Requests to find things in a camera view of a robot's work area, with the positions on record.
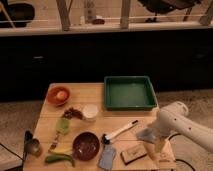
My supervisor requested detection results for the light blue towel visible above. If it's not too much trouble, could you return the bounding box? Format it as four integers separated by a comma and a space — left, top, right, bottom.
136, 128, 155, 143

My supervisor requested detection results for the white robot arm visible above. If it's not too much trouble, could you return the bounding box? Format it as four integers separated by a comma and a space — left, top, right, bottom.
149, 101, 213, 153

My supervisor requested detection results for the white paper cup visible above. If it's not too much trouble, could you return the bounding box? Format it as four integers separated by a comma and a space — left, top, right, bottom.
82, 104, 98, 122

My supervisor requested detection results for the brown sponge block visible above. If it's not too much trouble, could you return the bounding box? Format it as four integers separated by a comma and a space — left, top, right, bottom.
120, 144, 147, 165

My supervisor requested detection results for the green plastic tray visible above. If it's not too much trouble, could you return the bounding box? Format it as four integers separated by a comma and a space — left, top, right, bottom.
104, 76, 157, 111

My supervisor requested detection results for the dark red bowl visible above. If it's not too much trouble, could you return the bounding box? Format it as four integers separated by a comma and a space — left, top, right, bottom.
72, 132, 100, 161

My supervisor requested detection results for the brown dried food pile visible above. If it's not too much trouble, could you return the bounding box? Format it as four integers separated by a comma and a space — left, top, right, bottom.
62, 108, 83, 120

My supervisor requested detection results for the green cucumber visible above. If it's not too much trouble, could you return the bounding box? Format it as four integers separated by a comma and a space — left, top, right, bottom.
45, 155, 75, 166

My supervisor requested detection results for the yellow banana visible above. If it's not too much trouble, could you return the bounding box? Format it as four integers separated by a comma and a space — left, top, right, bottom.
49, 148, 72, 155

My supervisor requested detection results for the orange egg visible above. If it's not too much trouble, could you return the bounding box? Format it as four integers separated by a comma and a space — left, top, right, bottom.
56, 91, 66, 100

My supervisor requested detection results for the orange bowl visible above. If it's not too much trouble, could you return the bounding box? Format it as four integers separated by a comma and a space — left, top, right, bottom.
46, 86, 70, 106

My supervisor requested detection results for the metal ladle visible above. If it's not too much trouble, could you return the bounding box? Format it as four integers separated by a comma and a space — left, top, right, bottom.
23, 131, 42, 159

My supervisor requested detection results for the black office chair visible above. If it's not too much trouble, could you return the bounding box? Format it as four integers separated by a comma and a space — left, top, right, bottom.
137, 0, 201, 23

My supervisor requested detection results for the black chair left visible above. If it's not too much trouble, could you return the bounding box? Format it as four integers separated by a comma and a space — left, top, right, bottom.
0, 0, 35, 28

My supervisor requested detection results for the black cable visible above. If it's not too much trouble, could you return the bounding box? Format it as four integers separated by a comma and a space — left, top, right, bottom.
167, 132, 198, 171

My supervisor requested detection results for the white handled brush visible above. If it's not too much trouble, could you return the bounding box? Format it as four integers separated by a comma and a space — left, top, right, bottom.
101, 120, 138, 144

